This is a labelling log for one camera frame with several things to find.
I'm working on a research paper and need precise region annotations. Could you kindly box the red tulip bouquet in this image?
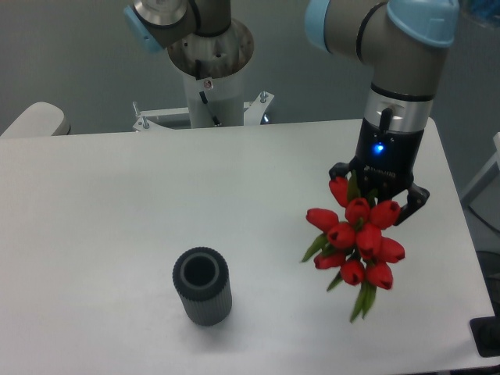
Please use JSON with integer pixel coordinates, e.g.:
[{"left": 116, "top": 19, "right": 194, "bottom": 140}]
[{"left": 302, "top": 172, "right": 405, "bottom": 322}]

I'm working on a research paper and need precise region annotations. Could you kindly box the black box at table edge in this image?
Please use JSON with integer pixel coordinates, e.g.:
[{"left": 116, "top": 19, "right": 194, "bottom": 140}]
[{"left": 470, "top": 316, "right": 499, "bottom": 358}]

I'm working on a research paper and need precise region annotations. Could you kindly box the dark grey ribbed vase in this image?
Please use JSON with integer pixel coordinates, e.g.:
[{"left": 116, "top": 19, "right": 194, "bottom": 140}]
[{"left": 172, "top": 247, "right": 232, "bottom": 327}]

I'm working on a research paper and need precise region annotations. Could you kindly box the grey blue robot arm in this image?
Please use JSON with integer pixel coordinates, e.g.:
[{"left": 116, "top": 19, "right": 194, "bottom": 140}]
[{"left": 123, "top": 1, "right": 459, "bottom": 222}]

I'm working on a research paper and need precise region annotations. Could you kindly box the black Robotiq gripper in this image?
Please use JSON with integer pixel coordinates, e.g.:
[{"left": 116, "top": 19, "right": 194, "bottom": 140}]
[{"left": 328, "top": 120, "right": 430, "bottom": 226}]

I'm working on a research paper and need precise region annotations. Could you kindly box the white metal base frame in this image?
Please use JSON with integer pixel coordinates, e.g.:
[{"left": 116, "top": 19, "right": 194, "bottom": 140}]
[{"left": 132, "top": 91, "right": 275, "bottom": 132}]

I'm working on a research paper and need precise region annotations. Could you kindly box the white furniture at right edge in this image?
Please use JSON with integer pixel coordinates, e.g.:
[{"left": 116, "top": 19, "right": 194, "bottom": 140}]
[{"left": 459, "top": 133, "right": 499, "bottom": 206}]

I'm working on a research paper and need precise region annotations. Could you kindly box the white chair armrest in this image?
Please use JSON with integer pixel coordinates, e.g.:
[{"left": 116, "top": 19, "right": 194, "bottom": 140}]
[{"left": 1, "top": 102, "right": 71, "bottom": 139}]

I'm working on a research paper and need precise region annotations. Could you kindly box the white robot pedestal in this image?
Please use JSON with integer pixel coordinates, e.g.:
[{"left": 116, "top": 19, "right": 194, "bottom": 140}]
[{"left": 166, "top": 19, "right": 255, "bottom": 128}]

